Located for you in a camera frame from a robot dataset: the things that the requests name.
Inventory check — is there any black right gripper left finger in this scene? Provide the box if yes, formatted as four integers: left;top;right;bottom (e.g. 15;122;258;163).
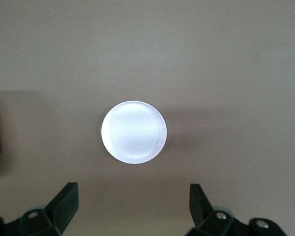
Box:
0;182;79;236

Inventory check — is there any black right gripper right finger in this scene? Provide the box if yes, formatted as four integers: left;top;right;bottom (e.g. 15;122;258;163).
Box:
188;183;290;236

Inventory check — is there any pink round plate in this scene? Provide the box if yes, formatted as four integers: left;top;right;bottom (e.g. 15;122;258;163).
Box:
101;100;168;165

